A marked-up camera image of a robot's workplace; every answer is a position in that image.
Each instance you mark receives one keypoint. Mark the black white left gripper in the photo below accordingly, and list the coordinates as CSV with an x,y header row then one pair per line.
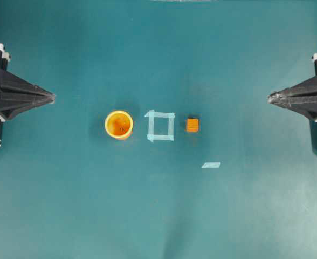
x,y
16,94

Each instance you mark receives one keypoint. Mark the orange plastic cup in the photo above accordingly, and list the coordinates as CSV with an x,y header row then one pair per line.
x,y
119,125

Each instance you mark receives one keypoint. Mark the small orange cube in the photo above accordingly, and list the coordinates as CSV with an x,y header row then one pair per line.
x,y
192,125

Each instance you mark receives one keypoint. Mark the light blue tape strip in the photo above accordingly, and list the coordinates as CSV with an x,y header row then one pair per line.
x,y
211,165

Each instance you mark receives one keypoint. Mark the light blue tape square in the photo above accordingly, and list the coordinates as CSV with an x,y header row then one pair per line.
x,y
151,114

